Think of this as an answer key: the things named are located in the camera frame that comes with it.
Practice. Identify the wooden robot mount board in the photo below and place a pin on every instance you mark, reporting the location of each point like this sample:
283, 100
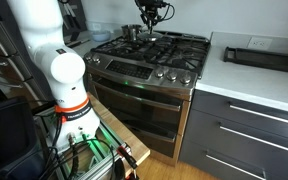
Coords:
130, 140

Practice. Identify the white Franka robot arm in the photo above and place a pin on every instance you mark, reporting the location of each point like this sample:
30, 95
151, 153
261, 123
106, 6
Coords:
50, 33

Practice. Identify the glass lid with steel knob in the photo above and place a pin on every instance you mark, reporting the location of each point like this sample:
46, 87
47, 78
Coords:
150, 37

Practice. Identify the white wall outlet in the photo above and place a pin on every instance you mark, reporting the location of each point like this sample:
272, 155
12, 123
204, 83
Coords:
96, 26
260, 43

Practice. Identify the range warming drawer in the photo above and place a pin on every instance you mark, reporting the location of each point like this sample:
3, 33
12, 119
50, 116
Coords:
150, 143

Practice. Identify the red black clamp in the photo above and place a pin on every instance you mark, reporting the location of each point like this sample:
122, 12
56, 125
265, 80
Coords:
125, 155

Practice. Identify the dark plastic bin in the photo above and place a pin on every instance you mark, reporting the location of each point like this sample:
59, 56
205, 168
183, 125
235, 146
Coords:
10, 140

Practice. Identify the wide black stove grate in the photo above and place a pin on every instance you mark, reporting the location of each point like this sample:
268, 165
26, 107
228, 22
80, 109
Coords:
114, 46
190, 53

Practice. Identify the stainless steel gas range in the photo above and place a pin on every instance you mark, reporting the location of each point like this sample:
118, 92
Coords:
170, 85

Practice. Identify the black griddle tray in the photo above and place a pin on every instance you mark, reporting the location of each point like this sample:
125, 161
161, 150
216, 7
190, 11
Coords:
267, 60

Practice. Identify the pale blue ceramic bowl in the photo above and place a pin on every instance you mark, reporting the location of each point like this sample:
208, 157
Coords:
100, 36

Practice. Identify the black camera tripod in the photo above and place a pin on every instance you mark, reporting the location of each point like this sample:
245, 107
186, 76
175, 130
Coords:
74, 16

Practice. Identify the black oven control display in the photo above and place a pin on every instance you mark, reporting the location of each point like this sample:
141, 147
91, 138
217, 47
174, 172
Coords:
129, 69

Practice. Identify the narrow black stove grate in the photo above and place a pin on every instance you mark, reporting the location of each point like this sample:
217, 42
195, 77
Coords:
154, 55

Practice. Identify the dark grey cabinet drawer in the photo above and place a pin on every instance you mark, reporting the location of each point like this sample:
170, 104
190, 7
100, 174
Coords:
210, 103
197, 156
204, 133

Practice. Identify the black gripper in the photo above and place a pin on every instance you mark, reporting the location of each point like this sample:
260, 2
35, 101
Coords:
152, 6

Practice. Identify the silver range knob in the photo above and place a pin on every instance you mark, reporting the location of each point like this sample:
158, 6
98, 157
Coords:
185, 78
171, 75
96, 60
88, 58
159, 73

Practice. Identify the aluminium frame stand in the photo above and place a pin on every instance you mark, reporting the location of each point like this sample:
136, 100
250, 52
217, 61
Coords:
97, 163

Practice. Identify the round gas burner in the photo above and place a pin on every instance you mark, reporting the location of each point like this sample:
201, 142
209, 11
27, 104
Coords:
124, 49

